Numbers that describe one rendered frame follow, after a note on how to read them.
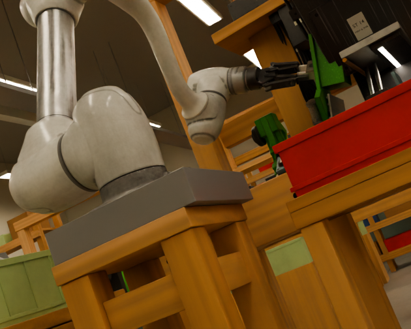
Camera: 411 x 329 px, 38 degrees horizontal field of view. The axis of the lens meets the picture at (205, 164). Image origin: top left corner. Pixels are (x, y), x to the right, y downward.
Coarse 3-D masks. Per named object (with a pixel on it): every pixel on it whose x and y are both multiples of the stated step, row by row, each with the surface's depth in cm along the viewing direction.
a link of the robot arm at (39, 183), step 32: (32, 0) 168; (64, 0) 166; (64, 32) 161; (64, 64) 155; (64, 96) 150; (32, 128) 142; (64, 128) 140; (32, 160) 137; (32, 192) 136; (64, 192) 134; (96, 192) 139
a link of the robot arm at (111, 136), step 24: (96, 96) 129; (120, 96) 130; (96, 120) 127; (120, 120) 127; (144, 120) 131; (72, 144) 130; (96, 144) 126; (120, 144) 125; (144, 144) 127; (72, 168) 130; (96, 168) 127; (120, 168) 124
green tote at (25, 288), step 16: (32, 256) 162; (48, 256) 166; (0, 272) 153; (16, 272) 156; (32, 272) 160; (48, 272) 164; (0, 288) 151; (16, 288) 154; (32, 288) 157; (48, 288) 162; (0, 304) 149; (16, 304) 152; (32, 304) 156; (48, 304) 159; (64, 304) 164; (0, 320) 147; (16, 320) 150
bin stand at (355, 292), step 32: (384, 160) 113; (320, 192) 118; (352, 192) 116; (384, 192) 113; (320, 224) 119; (352, 224) 138; (320, 256) 119; (352, 256) 136; (352, 288) 117; (352, 320) 116; (384, 320) 133
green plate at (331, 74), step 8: (312, 40) 176; (312, 48) 176; (312, 56) 176; (320, 56) 176; (312, 64) 176; (320, 64) 176; (328, 64) 175; (336, 64) 174; (320, 72) 176; (328, 72) 175; (336, 72) 174; (320, 80) 176; (328, 80) 175; (336, 80) 174; (344, 80) 173; (320, 88) 175; (328, 88) 179; (336, 88) 181
